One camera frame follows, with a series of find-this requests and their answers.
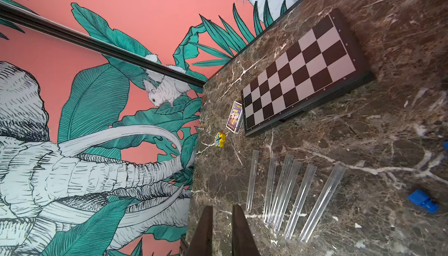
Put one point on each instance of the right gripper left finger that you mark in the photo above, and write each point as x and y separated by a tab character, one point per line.
201	243

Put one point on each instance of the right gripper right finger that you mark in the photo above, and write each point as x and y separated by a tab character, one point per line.
243	243

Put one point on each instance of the test tube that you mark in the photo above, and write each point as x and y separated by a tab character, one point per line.
300	200
251	182
322	202
283	176
269	187
286	194

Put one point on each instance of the yellow small toy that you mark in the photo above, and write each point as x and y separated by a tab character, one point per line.
220	139

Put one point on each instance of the small card box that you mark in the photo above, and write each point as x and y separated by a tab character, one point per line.
235	118

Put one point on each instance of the folded chess board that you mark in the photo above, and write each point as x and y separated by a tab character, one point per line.
325	63

